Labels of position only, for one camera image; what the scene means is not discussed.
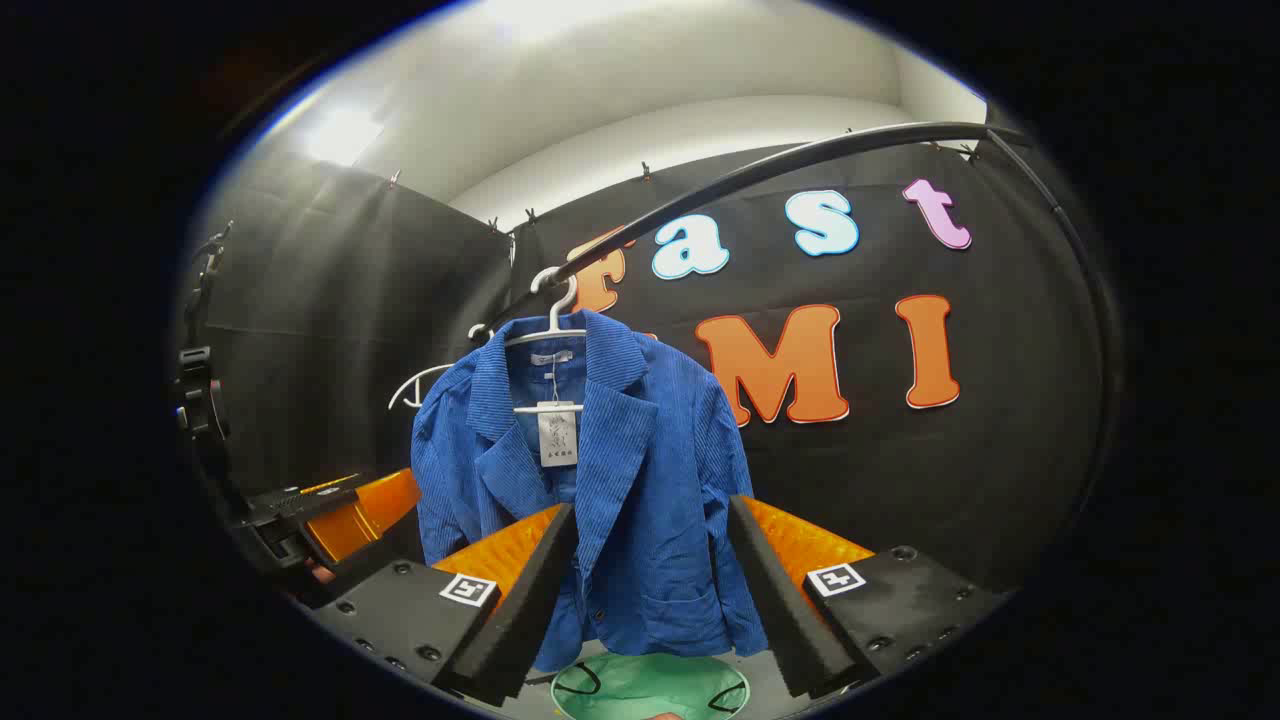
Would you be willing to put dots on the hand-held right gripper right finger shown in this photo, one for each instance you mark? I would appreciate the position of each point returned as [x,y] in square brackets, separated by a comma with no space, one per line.
[775,590]

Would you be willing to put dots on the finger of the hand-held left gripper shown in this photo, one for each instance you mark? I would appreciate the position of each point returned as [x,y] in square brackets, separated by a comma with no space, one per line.
[375,505]

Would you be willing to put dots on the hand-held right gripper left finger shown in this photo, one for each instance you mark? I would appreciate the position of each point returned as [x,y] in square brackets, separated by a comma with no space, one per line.
[535,590]

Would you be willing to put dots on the green laundry hamper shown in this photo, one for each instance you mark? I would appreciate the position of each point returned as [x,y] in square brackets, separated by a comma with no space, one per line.
[650,690]

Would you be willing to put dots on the small white clothes hanger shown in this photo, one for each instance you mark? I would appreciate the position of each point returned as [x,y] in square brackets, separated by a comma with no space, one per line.
[412,385]

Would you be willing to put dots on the large white clothes hanger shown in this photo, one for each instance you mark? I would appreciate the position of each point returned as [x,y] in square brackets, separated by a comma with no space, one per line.
[552,330]

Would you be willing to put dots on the black clothes rack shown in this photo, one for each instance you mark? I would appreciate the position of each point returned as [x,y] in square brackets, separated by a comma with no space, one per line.
[800,160]

